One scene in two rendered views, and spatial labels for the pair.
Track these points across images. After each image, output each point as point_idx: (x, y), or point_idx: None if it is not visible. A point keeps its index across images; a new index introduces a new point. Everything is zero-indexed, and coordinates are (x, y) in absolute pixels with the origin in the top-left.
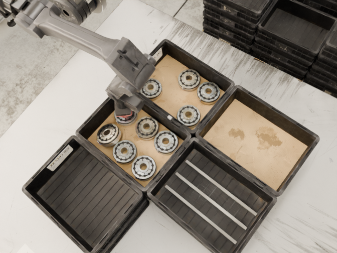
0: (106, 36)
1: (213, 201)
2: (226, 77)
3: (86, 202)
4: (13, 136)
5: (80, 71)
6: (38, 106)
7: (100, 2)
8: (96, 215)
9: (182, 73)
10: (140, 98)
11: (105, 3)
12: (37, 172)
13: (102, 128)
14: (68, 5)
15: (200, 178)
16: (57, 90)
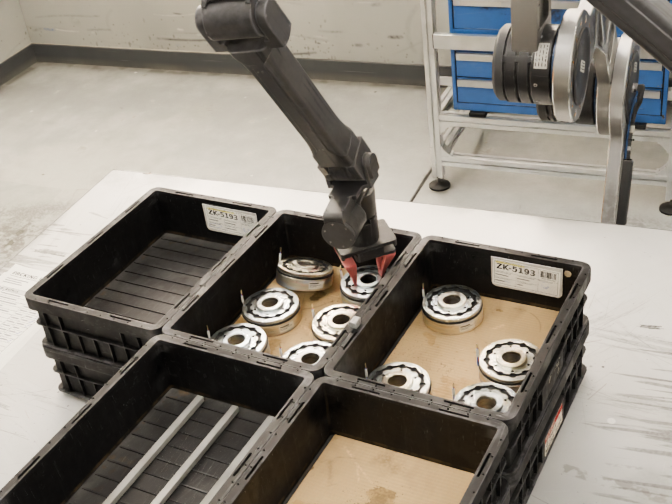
0: (611, 244)
1: (172, 496)
2: (523, 398)
3: (153, 295)
4: (301, 202)
5: (489, 236)
6: (378, 209)
7: (552, 84)
8: (124, 315)
9: (522, 345)
10: (353, 222)
11: (564, 98)
12: (187, 194)
13: (317, 260)
14: (500, 40)
15: (229, 459)
16: (425, 220)
